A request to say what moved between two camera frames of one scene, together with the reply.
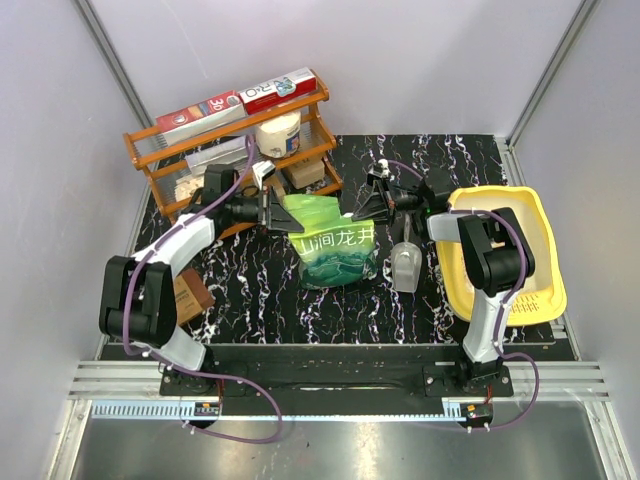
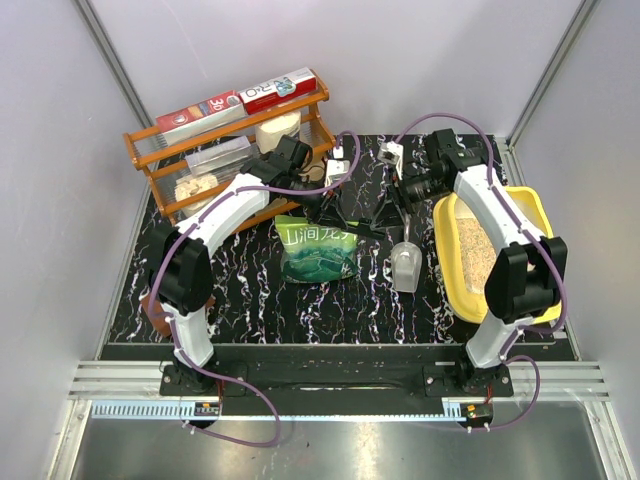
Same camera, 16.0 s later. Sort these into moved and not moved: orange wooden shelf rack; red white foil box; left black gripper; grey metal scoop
Moved: left black gripper
Not moved: grey metal scoop; red white foil box; orange wooden shelf rack
